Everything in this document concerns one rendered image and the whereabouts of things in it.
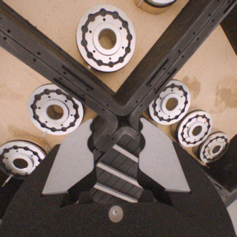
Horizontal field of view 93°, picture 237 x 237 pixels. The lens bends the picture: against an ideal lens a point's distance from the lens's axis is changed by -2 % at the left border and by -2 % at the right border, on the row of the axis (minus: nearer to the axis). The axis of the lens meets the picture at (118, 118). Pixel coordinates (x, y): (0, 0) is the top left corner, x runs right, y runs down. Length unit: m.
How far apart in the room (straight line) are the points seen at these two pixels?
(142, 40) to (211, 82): 0.21
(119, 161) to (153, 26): 0.33
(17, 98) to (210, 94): 0.45
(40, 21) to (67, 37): 0.05
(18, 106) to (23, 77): 0.06
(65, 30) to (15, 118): 0.20
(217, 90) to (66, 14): 0.38
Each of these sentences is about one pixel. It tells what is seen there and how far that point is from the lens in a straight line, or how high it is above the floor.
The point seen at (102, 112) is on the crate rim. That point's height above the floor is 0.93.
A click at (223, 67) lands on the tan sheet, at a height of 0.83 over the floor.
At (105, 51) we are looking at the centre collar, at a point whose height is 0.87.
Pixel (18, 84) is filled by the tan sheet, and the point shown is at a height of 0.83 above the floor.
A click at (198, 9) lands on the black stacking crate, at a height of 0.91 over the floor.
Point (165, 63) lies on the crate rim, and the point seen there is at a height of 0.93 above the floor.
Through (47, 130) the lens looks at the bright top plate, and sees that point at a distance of 0.27.
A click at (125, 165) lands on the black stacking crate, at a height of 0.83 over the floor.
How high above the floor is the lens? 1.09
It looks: 67 degrees down
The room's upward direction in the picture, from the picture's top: 154 degrees clockwise
